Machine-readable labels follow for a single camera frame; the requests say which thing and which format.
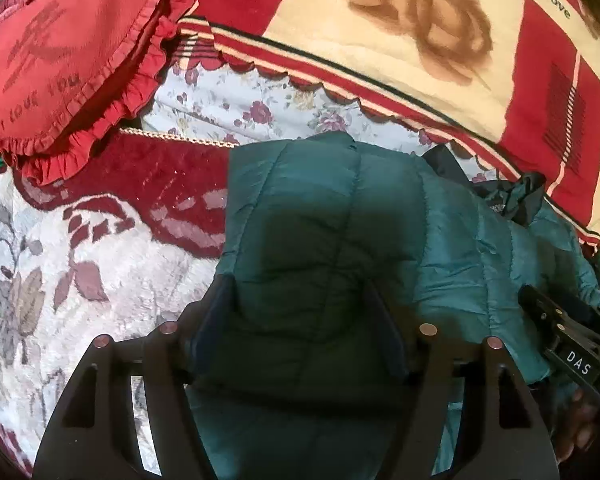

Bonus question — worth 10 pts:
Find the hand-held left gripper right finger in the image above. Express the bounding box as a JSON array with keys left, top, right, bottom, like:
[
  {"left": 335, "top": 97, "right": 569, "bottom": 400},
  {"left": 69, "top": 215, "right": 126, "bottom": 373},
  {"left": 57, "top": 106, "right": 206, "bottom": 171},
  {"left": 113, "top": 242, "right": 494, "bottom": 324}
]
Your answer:
[{"left": 370, "top": 279, "right": 562, "bottom": 480}]

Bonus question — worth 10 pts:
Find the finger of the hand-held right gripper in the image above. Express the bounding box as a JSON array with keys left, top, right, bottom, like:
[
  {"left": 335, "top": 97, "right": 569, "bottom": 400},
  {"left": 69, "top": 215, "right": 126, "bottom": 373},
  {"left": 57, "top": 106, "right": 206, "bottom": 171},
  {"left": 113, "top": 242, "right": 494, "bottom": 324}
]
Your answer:
[{"left": 518, "top": 285, "right": 600, "bottom": 350}]

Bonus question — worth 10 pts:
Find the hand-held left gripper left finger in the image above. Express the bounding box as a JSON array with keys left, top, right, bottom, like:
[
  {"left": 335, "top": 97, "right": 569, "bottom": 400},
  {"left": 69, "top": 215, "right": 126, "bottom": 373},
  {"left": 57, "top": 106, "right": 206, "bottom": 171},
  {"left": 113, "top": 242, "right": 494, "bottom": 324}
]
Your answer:
[{"left": 32, "top": 275, "right": 234, "bottom": 480}]

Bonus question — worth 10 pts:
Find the green puffer jacket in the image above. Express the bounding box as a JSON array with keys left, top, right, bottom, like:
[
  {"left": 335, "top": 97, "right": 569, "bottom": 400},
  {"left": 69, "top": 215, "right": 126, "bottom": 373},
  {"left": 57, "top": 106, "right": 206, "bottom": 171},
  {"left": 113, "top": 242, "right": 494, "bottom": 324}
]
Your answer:
[{"left": 182, "top": 131, "right": 600, "bottom": 480}]

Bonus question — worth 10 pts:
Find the person's right hand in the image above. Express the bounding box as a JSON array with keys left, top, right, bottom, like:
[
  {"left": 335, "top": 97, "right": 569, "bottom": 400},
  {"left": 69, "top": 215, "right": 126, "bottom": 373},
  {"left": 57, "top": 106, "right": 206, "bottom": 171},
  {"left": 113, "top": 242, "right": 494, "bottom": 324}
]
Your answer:
[{"left": 554, "top": 387, "right": 600, "bottom": 467}]

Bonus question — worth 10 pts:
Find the red white floral blanket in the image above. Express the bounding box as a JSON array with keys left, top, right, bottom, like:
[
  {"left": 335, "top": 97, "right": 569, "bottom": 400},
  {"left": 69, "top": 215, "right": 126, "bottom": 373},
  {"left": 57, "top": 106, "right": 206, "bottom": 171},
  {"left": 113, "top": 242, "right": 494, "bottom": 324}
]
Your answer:
[{"left": 0, "top": 127, "right": 241, "bottom": 480}]

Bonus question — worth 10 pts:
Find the pale blue floral sheet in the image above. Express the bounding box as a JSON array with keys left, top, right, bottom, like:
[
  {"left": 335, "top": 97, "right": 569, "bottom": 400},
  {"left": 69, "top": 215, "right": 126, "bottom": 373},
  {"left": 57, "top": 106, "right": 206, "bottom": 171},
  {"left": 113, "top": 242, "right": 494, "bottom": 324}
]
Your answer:
[{"left": 140, "top": 62, "right": 503, "bottom": 183}]

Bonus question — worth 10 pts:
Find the red cream rose-print quilt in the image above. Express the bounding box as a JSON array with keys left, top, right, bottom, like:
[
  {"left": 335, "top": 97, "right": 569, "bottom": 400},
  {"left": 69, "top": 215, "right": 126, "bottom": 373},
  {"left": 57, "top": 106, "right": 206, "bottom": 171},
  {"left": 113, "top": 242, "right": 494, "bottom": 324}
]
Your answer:
[{"left": 177, "top": 0, "right": 600, "bottom": 261}]

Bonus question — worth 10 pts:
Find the red heart-shaped ruffled pillow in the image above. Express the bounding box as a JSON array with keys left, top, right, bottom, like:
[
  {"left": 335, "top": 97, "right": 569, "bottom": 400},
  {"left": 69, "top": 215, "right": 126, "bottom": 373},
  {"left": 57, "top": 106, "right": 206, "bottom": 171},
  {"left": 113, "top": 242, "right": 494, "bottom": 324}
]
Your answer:
[{"left": 0, "top": 0, "right": 201, "bottom": 187}]

